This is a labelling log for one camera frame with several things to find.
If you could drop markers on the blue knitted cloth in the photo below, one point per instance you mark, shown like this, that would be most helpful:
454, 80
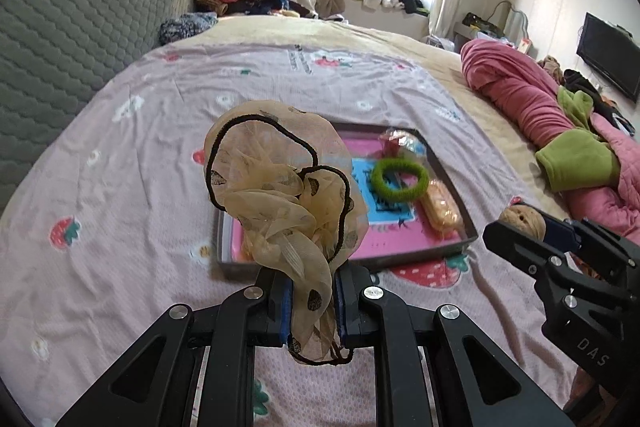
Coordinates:
185, 27

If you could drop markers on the pink floral printed bedsheet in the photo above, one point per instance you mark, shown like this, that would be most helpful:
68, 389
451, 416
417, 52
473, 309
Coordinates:
125, 207

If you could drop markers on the blue and orange egg toy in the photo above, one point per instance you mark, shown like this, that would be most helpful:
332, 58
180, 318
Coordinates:
400, 144

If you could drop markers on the black bag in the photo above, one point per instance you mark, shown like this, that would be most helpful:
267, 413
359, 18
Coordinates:
482, 22

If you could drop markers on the grey quilted headboard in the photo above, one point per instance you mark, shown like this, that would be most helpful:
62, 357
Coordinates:
75, 32

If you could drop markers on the yellow cake packet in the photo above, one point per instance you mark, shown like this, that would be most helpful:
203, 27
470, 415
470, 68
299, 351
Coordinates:
248, 252

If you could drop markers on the white framed mirror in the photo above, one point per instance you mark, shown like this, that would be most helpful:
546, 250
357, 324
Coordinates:
517, 24

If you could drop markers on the beige window seat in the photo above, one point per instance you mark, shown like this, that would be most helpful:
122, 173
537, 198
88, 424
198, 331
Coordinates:
390, 24

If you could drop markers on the black clothing heap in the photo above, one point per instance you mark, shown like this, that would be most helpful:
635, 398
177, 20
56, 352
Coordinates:
585, 87

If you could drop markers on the clear orange cracker packet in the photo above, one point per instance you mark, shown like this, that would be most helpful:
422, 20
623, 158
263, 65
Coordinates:
440, 212

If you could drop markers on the shallow dark cardboard box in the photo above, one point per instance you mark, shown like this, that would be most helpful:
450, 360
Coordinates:
425, 254

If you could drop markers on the pink quilt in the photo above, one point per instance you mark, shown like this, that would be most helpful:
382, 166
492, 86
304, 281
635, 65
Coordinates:
505, 77

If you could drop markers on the green fleece blanket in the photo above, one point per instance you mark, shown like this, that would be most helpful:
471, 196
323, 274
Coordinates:
575, 157

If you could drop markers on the pink and blue book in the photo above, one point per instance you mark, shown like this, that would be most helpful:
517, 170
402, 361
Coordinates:
400, 242

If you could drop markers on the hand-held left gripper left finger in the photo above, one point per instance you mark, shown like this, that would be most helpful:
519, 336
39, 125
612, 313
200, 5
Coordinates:
285, 312

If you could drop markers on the walnut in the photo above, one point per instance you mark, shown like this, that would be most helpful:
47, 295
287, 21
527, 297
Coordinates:
522, 219

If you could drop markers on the brown plush toy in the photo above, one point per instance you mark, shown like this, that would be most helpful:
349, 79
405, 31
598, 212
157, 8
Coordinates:
552, 68

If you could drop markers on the beige sheer hair scrunchie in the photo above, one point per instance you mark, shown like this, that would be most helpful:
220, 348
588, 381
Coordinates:
270, 187

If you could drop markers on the black flat television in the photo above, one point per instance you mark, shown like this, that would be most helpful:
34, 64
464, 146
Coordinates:
607, 52

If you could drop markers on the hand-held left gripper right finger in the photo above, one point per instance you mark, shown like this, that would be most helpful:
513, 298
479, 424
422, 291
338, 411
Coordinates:
340, 312

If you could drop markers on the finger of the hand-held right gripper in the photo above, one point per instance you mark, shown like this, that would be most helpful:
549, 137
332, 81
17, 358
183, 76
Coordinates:
520, 247
557, 232

